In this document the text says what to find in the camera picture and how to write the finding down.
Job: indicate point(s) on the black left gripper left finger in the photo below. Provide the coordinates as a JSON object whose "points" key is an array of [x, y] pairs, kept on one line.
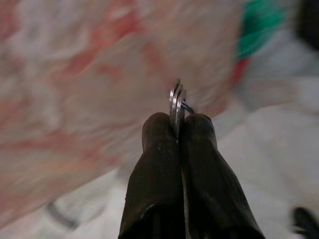
{"points": [[154, 186]]}

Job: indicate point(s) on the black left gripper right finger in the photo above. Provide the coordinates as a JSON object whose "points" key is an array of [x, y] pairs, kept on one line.
{"points": [[211, 199]]}

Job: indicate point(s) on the marble pattern folding table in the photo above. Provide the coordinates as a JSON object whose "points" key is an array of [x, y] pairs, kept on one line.
{"points": [[74, 87]]}

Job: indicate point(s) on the orange-red waste bin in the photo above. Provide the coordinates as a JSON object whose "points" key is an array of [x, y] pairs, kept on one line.
{"points": [[240, 69]]}

